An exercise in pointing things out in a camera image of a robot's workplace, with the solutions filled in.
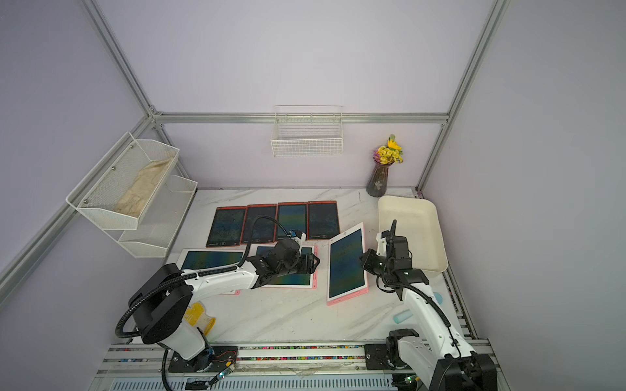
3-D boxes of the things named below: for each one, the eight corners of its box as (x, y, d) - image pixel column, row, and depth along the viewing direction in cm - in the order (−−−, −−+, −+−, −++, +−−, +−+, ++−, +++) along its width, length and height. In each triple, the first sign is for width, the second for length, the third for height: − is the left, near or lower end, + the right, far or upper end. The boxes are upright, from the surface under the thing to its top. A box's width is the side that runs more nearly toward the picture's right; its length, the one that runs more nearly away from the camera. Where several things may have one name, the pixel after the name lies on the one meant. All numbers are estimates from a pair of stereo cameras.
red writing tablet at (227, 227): (205, 247, 103) (203, 244, 101) (219, 209, 117) (217, 206, 115) (240, 247, 103) (238, 244, 101) (249, 209, 117) (248, 206, 115)
